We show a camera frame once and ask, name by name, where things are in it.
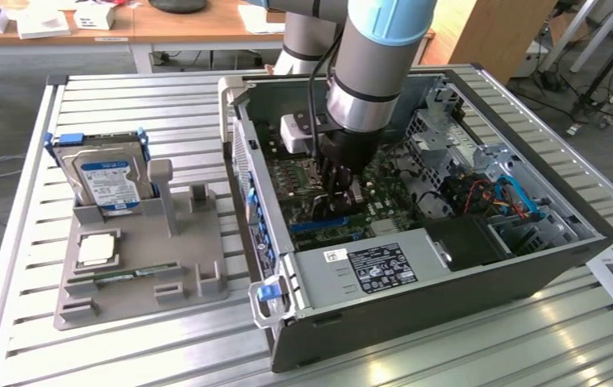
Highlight white paper stack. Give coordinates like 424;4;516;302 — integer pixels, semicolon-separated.
237;2;287;35

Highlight black round object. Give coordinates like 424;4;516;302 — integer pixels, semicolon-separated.
148;0;209;15

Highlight silver metal drive cage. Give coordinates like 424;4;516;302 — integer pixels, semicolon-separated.
404;107;479;163

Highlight red wire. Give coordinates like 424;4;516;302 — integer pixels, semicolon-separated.
469;179;500;211

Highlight graphics card with metal bracket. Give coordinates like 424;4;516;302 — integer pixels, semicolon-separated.
304;183;365;224

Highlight grey plastic parts rack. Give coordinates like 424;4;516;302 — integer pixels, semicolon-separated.
53;158;232;332

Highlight grey power supply unit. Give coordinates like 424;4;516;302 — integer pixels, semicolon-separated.
293;228;452;310

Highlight black tripod stand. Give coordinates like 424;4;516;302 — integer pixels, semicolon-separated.
568;0;613;131

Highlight open black PC case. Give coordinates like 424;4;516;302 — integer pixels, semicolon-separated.
217;64;613;374

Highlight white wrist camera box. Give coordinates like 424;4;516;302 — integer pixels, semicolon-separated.
277;111;331;155

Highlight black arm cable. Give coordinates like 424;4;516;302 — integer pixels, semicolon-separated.
308;40;348;163

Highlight blue SATA wire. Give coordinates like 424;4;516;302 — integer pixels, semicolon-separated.
488;174;549;222

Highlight small silver heatsink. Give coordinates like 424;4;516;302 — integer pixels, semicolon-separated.
369;220;409;238

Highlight wooden cabinet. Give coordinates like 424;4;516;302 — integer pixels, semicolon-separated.
424;0;561;85

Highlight blue expansion slot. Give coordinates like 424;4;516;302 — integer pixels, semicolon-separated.
288;215;352;235

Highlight green motherboard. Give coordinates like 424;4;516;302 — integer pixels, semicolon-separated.
263;120;427;249

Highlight plain white box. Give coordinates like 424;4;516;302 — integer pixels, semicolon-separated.
17;6;72;40

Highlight CPU socket with metal frame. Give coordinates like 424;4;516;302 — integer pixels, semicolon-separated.
295;156;323;190

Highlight hard disk in blue caddy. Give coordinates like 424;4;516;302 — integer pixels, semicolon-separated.
41;127;152;218

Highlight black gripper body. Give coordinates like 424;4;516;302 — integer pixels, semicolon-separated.
315;127;384;177

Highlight small white printed box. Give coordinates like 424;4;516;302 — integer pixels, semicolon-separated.
73;2;119;31

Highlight silver CPU chip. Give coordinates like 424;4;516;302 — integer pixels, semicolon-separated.
77;235;119;268

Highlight green RAM stick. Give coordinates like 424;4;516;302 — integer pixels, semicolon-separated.
67;262;179;284

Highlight white device under table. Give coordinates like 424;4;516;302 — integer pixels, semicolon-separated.
512;39;551;78

